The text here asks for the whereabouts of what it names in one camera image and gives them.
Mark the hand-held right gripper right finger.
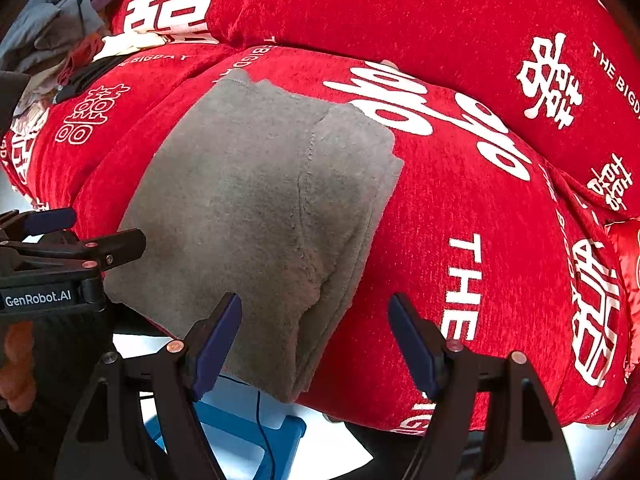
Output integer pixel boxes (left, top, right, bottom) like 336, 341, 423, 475
387, 292, 576, 480

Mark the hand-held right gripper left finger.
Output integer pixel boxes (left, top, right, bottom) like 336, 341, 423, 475
52, 292, 243, 480

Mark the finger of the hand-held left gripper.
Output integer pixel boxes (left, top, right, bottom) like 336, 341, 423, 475
0, 207, 78, 242
0, 228, 147, 273

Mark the grey knit sweater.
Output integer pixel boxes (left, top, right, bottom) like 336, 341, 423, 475
102, 69, 405, 405

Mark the person's left hand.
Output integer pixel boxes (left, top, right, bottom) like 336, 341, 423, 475
0, 320, 38, 413

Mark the blue plastic stool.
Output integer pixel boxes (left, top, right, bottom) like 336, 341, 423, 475
142, 385, 308, 480

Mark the red printed sofa cover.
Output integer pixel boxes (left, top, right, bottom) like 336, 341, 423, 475
0, 0, 640, 436

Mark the black cloth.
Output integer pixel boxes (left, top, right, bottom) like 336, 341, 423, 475
52, 55, 131, 103

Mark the red cloth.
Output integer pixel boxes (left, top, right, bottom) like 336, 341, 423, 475
55, 32, 103, 86

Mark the cream cloth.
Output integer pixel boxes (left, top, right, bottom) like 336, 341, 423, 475
92, 30, 168, 61

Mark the grey cloth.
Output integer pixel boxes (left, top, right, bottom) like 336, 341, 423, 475
0, 0, 108, 73

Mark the red satin pillow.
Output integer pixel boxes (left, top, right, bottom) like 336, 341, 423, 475
605, 220, 640, 306

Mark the black cable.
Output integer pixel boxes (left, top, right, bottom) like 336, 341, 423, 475
217, 372, 278, 480

